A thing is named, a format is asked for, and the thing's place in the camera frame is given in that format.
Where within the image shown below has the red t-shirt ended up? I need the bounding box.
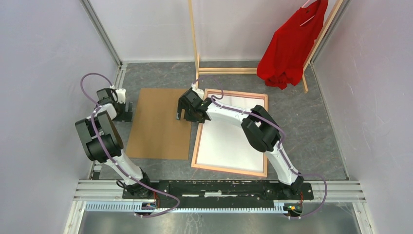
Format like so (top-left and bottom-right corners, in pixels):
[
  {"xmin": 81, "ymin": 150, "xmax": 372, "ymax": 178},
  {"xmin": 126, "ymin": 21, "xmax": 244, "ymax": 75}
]
[{"xmin": 257, "ymin": 0, "xmax": 329, "ymax": 90}]

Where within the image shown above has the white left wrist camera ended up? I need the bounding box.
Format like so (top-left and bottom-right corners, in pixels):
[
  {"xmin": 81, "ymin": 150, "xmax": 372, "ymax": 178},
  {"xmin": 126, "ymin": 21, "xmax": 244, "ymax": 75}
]
[{"xmin": 110, "ymin": 86, "xmax": 126, "ymax": 104}]

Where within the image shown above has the pink clothes hanger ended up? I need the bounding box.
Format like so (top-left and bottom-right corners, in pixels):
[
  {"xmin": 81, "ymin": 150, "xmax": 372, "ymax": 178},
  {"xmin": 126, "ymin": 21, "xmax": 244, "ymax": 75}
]
[{"xmin": 300, "ymin": 0, "xmax": 320, "ymax": 28}]

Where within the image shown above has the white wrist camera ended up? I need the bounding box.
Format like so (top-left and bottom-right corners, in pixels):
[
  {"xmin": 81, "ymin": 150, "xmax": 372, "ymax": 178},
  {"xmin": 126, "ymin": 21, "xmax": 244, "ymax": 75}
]
[
  {"xmin": 110, "ymin": 86, "xmax": 126, "ymax": 104},
  {"xmin": 191, "ymin": 83, "xmax": 205, "ymax": 100}
]

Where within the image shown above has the seascape photo print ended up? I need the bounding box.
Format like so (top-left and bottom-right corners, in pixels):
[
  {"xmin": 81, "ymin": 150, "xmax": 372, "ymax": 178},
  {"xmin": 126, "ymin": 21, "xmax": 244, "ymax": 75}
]
[{"xmin": 191, "ymin": 93, "xmax": 268, "ymax": 177}]

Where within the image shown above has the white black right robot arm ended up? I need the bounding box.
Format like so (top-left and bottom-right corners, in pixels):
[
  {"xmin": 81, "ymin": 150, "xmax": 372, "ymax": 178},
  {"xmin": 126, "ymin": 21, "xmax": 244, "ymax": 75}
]
[{"xmin": 176, "ymin": 88, "xmax": 304, "ymax": 199}]

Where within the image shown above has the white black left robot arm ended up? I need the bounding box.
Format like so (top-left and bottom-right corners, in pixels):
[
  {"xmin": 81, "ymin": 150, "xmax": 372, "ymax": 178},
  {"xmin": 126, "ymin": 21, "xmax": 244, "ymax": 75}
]
[{"xmin": 75, "ymin": 87, "xmax": 153, "ymax": 199}]

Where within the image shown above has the pink wooden picture frame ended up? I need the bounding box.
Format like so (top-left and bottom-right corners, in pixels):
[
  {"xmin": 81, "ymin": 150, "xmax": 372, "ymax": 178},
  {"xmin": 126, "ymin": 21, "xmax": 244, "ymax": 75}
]
[{"xmin": 191, "ymin": 89, "xmax": 268, "ymax": 177}]

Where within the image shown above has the wooden clothes rack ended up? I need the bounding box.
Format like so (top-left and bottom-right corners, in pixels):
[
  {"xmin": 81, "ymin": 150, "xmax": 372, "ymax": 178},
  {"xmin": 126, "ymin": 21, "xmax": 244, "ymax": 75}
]
[{"xmin": 188, "ymin": 0, "xmax": 345, "ymax": 94}]

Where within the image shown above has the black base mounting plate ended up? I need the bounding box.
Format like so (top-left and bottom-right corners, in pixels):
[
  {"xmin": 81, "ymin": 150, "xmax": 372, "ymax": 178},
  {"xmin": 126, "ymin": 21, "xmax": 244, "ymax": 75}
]
[{"xmin": 116, "ymin": 180, "xmax": 314, "ymax": 209}]

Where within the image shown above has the brown backing board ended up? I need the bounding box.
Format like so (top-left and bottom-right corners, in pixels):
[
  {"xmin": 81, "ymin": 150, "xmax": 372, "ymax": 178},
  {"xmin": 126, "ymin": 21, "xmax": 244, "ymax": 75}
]
[{"xmin": 126, "ymin": 88, "xmax": 191, "ymax": 160}]

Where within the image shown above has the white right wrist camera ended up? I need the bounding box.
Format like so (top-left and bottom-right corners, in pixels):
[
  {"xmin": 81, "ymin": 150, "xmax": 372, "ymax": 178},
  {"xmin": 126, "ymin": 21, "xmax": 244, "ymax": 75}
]
[{"xmin": 191, "ymin": 83, "xmax": 205, "ymax": 100}]

